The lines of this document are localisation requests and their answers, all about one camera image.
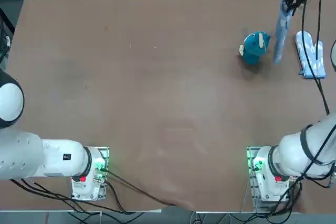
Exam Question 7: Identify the blue cloud print oven mitt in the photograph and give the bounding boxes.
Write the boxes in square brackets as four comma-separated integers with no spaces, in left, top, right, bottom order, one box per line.
[294,30,327,80]
[273,0,292,65]

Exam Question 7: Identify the small blue plush doll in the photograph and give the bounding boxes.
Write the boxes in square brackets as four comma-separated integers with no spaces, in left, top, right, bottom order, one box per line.
[238,31,272,66]

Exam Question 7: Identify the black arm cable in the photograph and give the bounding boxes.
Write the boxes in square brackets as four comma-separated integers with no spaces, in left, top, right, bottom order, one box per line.
[301,0,330,116]
[316,0,325,78]

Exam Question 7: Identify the black cable across table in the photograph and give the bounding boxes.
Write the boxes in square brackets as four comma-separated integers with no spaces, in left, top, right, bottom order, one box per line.
[104,169,179,207]

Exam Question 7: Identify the black frame bar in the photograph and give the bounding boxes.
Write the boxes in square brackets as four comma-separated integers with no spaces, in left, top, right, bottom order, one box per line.
[0,7,16,35]

